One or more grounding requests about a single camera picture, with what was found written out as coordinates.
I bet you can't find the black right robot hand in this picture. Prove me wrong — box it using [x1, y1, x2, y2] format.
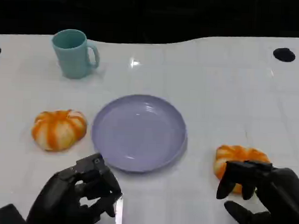
[215, 159, 299, 224]

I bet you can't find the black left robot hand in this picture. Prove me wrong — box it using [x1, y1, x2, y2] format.
[25, 150, 125, 224]

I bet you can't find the lilac plate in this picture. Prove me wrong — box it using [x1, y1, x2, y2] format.
[89, 92, 189, 175]

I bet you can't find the pale green mug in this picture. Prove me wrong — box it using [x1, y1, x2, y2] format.
[50, 28, 102, 81]

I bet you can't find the orange and white toy bread roll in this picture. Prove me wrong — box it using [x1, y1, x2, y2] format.
[30, 108, 89, 154]
[212, 144, 272, 196]

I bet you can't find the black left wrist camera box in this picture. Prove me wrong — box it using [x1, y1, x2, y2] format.
[0, 203, 28, 224]

